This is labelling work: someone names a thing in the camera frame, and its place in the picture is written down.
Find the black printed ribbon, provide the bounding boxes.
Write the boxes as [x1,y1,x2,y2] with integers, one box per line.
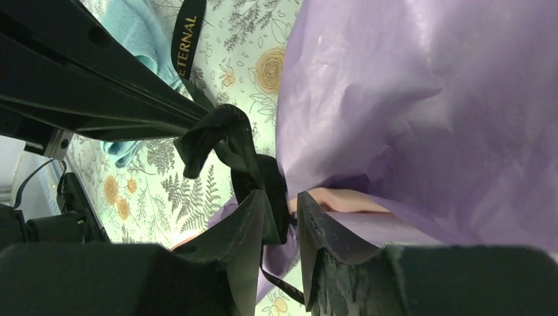
[170,0,306,306]

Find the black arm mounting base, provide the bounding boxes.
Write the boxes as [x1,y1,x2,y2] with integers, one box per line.
[1,172,110,250]

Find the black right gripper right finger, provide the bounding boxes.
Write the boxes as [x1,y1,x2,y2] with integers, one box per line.
[297,192,557,315]

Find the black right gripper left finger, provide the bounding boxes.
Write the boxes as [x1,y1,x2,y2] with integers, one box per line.
[1,190,266,315]

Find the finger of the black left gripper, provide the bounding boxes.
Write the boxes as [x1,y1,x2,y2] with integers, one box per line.
[1,1,209,142]

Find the floral patterned table mat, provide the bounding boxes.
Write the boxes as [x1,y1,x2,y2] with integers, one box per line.
[68,1,300,248]

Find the pink purple wrapping paper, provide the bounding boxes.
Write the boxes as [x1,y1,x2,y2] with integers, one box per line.
[170,0,558,304]

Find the light blue towel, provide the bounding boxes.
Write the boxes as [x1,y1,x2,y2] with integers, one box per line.
[97,0,184,169]

